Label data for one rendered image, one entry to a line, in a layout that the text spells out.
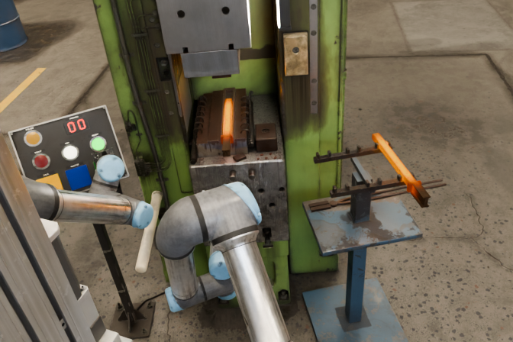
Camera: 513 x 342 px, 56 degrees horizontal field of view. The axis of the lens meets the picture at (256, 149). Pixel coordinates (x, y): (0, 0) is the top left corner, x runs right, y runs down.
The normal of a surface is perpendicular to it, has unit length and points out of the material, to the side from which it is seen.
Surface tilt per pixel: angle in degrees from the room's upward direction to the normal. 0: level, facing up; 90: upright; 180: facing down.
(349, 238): 0
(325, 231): 0
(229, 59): 90
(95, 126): 60
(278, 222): 90
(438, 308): 0
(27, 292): 90
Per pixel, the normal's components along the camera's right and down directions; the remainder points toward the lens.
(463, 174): -0.07, -0.82
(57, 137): 0.35, 0.01
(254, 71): 0.03, 0.57
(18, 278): 0.93, 0.15
